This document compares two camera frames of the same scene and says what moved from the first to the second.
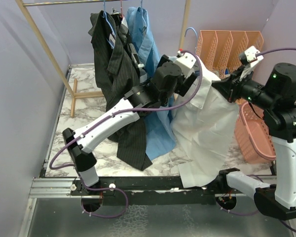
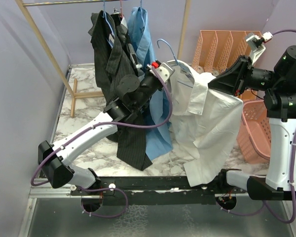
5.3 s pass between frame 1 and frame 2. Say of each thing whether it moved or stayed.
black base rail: stayed
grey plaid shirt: stayed
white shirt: moved
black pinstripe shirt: stayed
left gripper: moved
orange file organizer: stayed
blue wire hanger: moved
